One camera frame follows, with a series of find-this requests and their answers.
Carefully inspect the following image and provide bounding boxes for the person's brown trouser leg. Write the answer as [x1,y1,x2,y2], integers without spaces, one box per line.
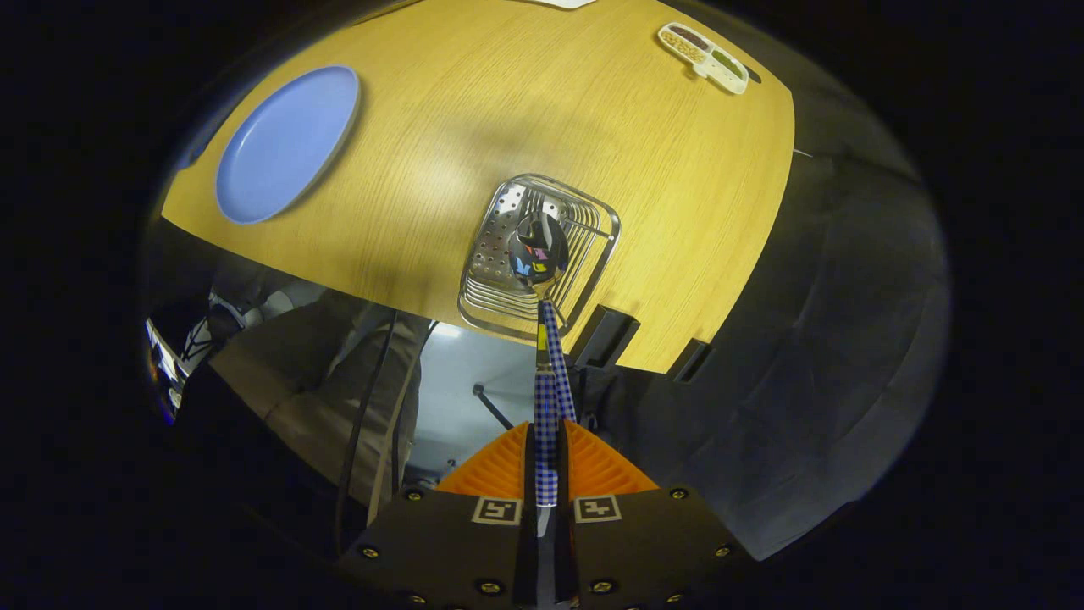
[207,292,437,509]

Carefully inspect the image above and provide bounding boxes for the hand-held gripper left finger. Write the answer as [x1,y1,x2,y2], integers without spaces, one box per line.
[339,421,540,610]

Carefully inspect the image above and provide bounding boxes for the fork with checkered handle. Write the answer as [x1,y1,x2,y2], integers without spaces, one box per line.
[540,297,579,424]

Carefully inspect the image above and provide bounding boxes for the bright display screen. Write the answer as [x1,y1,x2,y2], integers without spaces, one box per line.
[142,315,187,416]

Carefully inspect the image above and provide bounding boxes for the thin black cable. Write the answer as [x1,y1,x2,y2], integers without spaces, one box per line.
[385,318,441,501]

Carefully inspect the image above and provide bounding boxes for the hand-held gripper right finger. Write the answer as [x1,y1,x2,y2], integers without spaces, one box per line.
[559,418,755,610]

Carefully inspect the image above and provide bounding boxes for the short black rod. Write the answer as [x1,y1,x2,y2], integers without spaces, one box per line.
[472,383,515,430]

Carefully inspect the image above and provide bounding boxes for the white divided seasoning tray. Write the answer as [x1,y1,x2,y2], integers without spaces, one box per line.
[657,22,750,95]

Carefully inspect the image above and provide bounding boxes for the metal wire drying rack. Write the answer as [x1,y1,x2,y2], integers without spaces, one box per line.
[457,174,622,344]

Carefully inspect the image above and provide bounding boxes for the black table clamp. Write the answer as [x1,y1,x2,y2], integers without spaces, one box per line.
[569,305,641,369]
[669,339,714,384]

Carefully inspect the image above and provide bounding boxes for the thick black cable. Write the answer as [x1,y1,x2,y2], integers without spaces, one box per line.
[335,309,399,556]

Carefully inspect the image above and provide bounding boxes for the spoon with checkered handle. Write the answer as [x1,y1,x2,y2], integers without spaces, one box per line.
[507,212,570,507]

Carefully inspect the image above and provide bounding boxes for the blue round plate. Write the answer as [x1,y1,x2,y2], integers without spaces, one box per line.
[215,64,362,226]

